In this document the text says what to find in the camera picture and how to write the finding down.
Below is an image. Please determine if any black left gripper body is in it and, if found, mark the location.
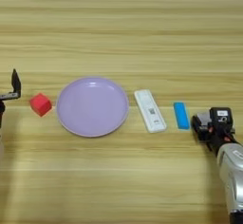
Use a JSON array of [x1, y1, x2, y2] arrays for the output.
[[0, 91, 20, 129]]

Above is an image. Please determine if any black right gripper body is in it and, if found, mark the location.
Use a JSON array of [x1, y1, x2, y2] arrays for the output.
[[206, 122, 237, 155]]

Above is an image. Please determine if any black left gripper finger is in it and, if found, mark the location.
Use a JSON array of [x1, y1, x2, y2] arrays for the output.
[[10, 68, 22, 97]]

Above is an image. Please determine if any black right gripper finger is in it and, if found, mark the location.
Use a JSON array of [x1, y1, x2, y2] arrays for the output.
[[191, 115, 210, 142]]

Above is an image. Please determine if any red cube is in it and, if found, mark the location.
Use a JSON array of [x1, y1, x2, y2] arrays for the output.
[[29, 92, 53, 118]]

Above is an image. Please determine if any white rectangular remote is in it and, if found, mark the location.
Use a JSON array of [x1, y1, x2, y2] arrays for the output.
[[133, 88, 168, 134]]

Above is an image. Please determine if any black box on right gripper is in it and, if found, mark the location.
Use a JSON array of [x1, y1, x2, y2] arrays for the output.
[[209, 106, 234, 125]]

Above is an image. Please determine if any blue rectangular block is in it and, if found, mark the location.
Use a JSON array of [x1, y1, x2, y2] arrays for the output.
[[173, 102, 191, 131]]

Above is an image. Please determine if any purple round plate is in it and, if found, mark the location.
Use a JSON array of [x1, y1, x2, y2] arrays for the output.
[[56, 76, 130, 138]]

